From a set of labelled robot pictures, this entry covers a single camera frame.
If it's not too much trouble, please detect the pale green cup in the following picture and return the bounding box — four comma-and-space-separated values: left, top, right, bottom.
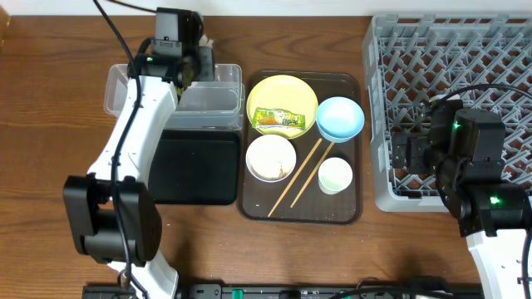
318, 157, 353, 195

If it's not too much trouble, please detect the light blue bowl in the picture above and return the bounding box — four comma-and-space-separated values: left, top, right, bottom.
316, 96, 365, 143

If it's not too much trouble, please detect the green snack wrapper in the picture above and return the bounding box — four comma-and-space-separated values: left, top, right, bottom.
252, 108, 306, 130

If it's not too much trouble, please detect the white bowl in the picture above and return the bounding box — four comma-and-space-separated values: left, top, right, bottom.
245, 135, 297, 183

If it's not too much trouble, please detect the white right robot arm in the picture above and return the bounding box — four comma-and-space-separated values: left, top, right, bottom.
392, 100, 531, 298

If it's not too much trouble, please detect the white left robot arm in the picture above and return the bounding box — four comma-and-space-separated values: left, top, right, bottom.
62, 7, 214, 298

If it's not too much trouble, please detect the clear plastic waste bin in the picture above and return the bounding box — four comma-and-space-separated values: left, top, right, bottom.
104, 64, 245, 130

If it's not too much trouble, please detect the grey dishwasher rack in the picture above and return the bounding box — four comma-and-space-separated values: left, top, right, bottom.
362, 14, 531, 212

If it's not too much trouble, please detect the black waste tray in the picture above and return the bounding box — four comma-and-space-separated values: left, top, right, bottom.
148, 130, 241, 205

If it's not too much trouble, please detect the right wooden chopstick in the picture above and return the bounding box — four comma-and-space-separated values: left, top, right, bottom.
290, 142, 335, 208

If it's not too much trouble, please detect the wooden chopstick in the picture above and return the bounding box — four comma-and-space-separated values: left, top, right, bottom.
290, 142, 335, 208
267, 137, 323, 218

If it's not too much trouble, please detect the left wooden chopstick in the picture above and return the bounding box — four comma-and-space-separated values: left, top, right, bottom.
267, 137, 323, 218

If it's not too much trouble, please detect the brown serving tray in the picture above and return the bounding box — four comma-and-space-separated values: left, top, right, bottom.
237, 70, 363, 225

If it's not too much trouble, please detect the yellow plate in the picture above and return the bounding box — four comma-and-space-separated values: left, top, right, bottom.
246, 75, 318, 140

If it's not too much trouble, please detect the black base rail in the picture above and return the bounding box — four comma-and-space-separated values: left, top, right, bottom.
81, 277, 485, 299

